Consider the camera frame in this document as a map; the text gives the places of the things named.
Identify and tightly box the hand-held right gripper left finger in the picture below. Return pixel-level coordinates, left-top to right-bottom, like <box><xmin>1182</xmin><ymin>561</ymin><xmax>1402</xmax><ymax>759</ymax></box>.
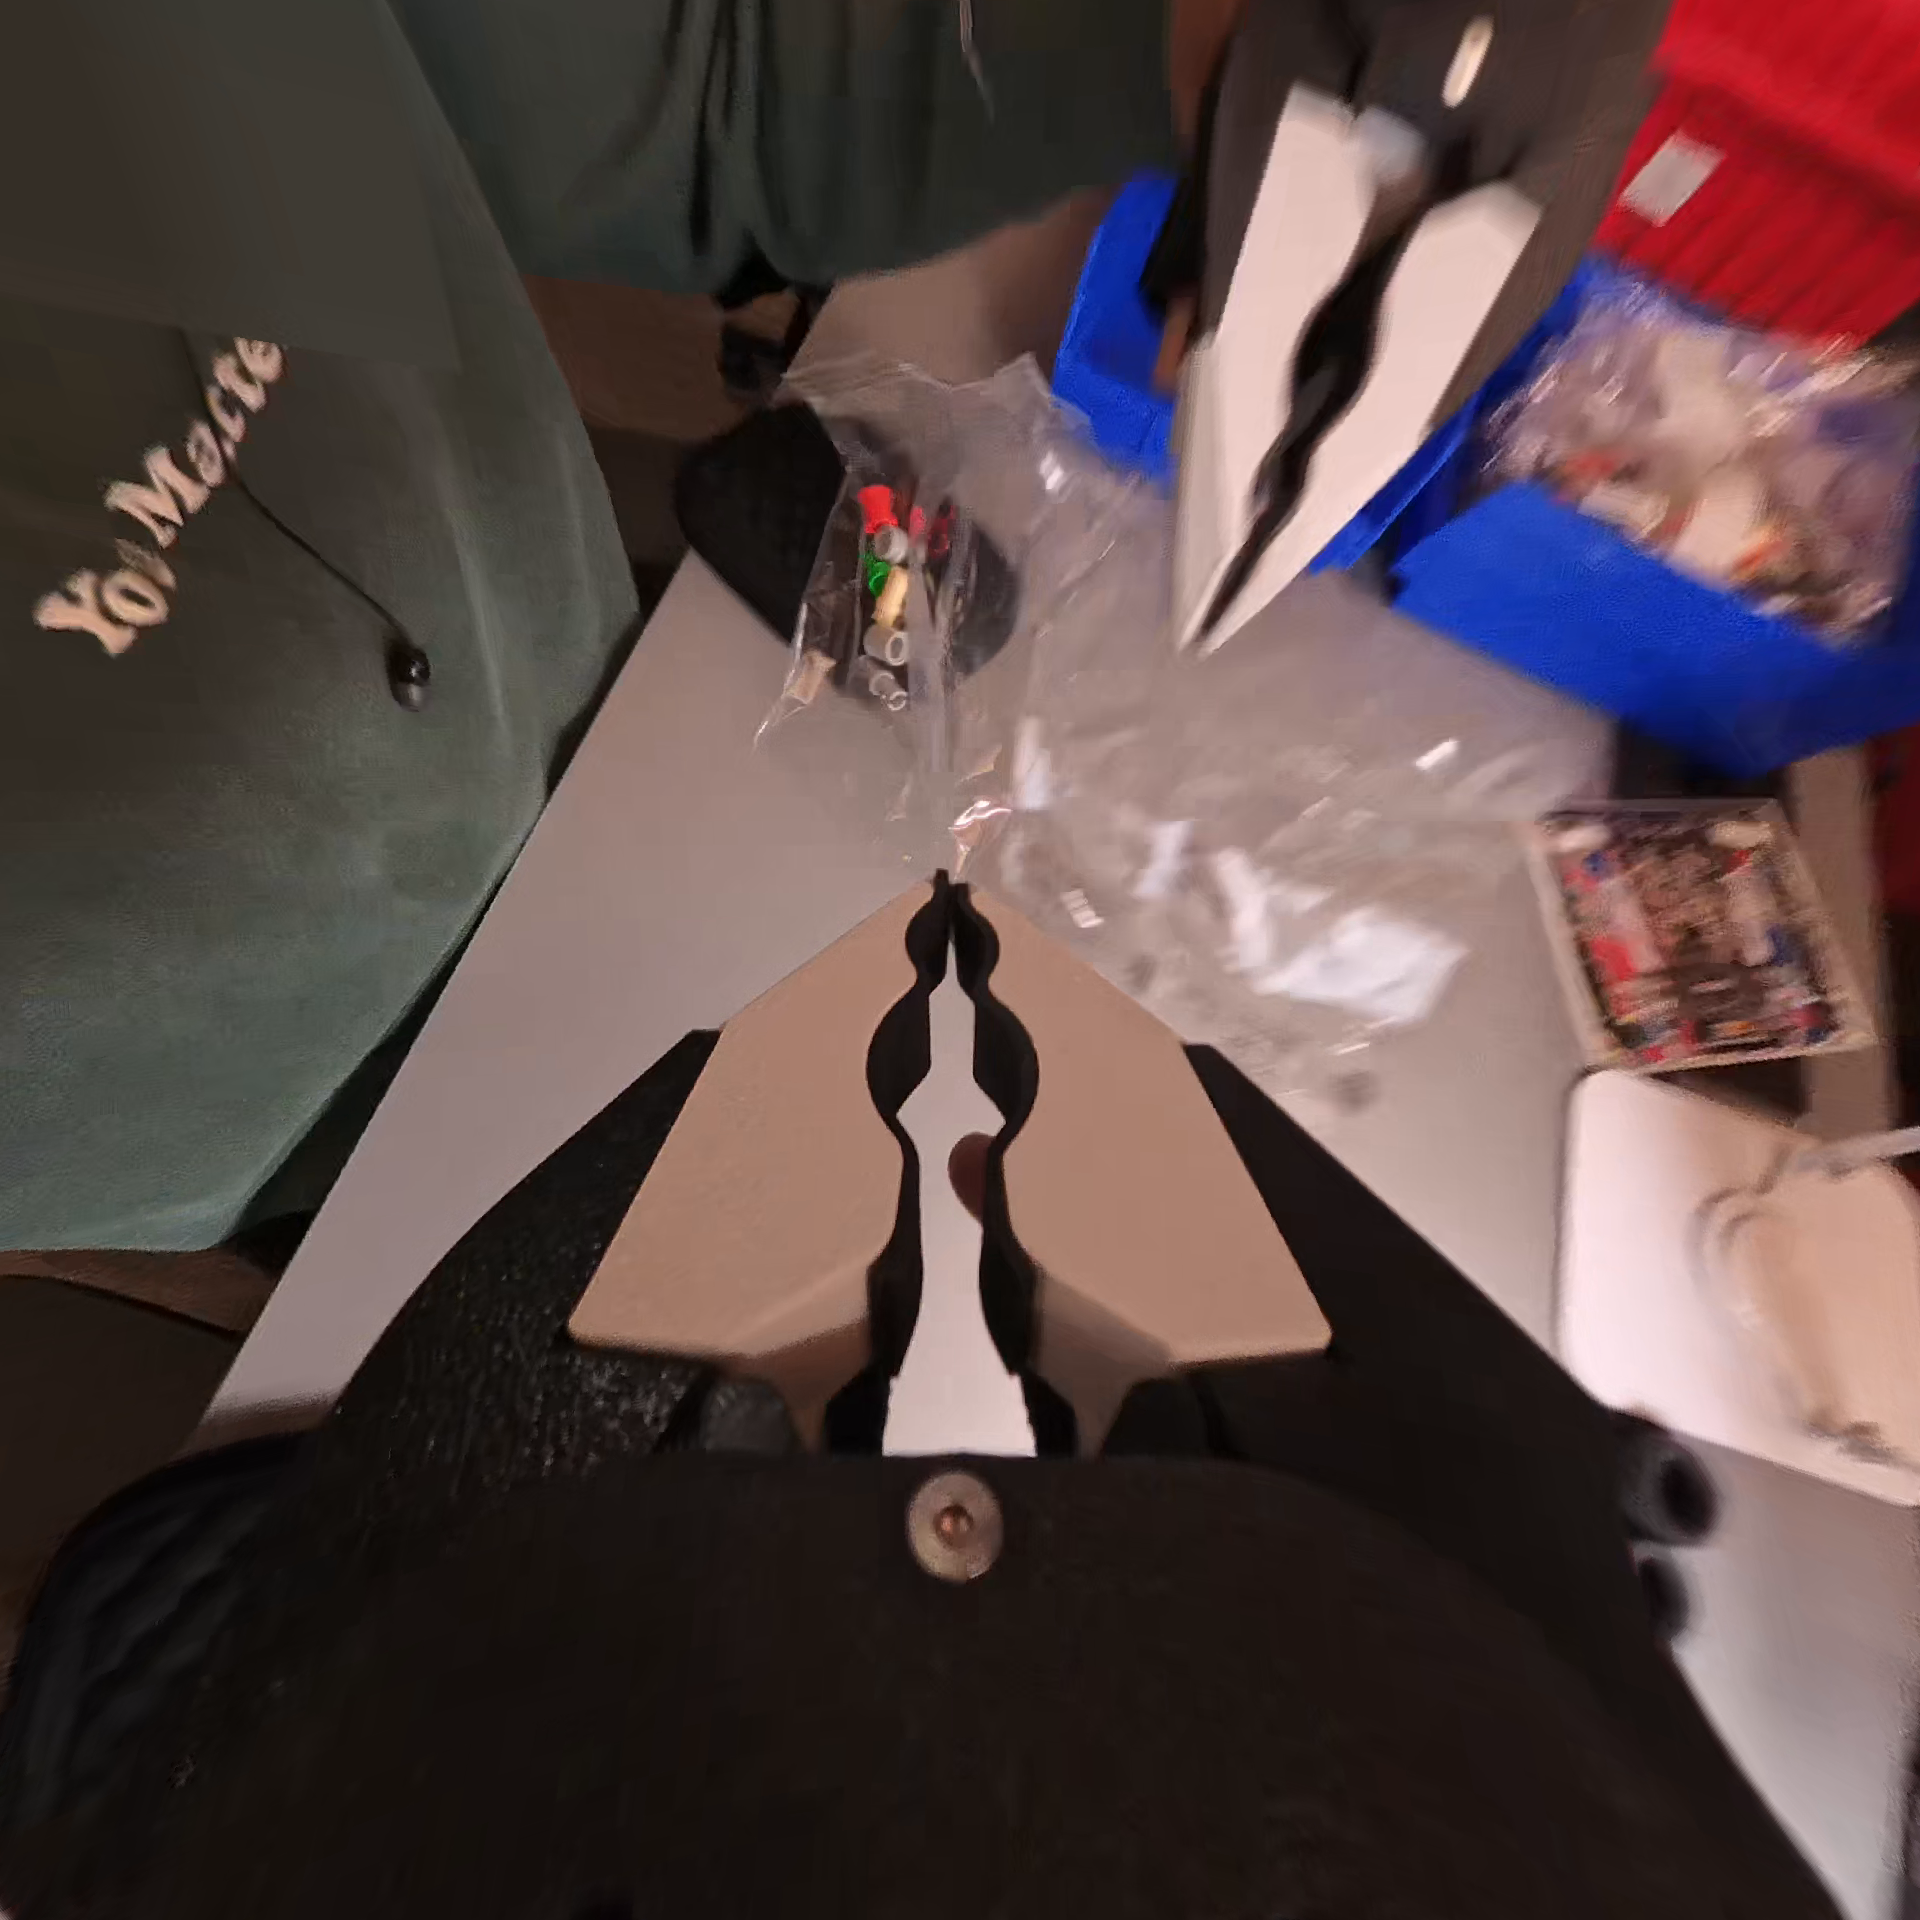
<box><xmin>565</xmin><ymin>871</ymin><xmax>955</xmax><ymax>1452</ymax></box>

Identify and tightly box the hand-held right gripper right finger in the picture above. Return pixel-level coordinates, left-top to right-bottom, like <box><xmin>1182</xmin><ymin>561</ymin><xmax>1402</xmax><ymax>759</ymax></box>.
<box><xmin>955</xmin><ymin>882</ymin><xmax>1334</xmax><ymax>1452</ymax></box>

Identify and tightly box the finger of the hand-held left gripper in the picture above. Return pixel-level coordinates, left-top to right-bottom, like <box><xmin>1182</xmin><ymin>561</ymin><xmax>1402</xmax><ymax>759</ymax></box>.
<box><xmin>1196</xmin><ymin>185</ymin><xmax>1550</xmax><ymax>657</ymax></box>
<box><xmin>1174</xmin><ymin>79</ymin><xmax>1425</xmax><ymax>652</ymax></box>

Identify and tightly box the large clear plastic bag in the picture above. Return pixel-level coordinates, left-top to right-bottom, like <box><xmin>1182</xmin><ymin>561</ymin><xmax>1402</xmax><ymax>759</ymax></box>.
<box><xmin>959</xmin><ymin>436</ymin><xmax>1598</xmax><ymax>1103</ymax></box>

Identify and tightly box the clear bag of lego parts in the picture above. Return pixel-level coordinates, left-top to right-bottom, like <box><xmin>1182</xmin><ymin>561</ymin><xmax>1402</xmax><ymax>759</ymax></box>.
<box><xmin>1476</xmin><ymin>275</ymin><xmax>1920</xmax><ymax>648</ymax></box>

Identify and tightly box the red storage bin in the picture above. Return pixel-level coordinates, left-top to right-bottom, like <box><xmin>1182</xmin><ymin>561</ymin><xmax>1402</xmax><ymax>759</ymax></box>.
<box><xmin>1591</xmin><ymin>0</ymin><xmax>1920</xmax><ymax>346</ymax></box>

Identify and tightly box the blue storage bin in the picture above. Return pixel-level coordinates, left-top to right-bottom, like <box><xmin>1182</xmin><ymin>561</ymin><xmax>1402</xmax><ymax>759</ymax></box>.
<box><xmin>1054</xmin><ymin>169</ymin><xmax>1920</xmax><ymax>775</ymax></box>

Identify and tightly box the person's torso green sweatshirt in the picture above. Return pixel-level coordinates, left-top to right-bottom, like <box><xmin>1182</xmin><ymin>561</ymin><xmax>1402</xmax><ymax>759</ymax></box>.
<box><xmin>0</xmin><ymin>0</ymin><xmax>1177</xmax><ymax>1253</ymax></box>

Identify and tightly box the shiny sticker sheet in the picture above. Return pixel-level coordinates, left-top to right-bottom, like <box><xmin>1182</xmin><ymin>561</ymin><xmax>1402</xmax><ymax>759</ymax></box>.
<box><xmin>1525</xmin><ymin>796</ymin><xmax>1880</xmax><ymax>1074</ymax></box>

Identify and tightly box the black drawstring cord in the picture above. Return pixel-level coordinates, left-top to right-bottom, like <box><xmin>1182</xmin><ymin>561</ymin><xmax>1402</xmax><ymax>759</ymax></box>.
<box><xmin>179</xmin><ymin>334</ymin><xmax>438</xmax><ymax>716</ymax></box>

